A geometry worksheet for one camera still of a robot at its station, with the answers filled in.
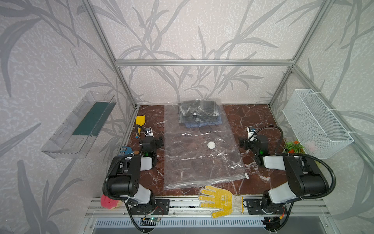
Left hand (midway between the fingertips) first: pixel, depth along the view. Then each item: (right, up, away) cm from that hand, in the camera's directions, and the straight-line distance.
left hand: (152, 135), depth 94 cm
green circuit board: (+8, -38, -23) cm, 45 cm away
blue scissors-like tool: (-16, -10, 0) cm, 19 cm away
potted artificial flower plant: (+81, -4, -17) cm, 83 cm away
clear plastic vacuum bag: (+28, -13, -2) cm, 31 cm away
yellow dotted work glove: (+42, -31, -18) cm, 56 cm away
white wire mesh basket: (+82, +4, -31) cm, 88 cm away
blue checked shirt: (+45, +9, +14) cm, 47 cm away
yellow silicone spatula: (-14, +10, +15) cm, 23 cm away
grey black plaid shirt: (+28, +17, +16) cm, 36 cm away
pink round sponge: (-16, -31, -21) cm, 41 cm away
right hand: (+61, +1, +1) cm, 61 cm away
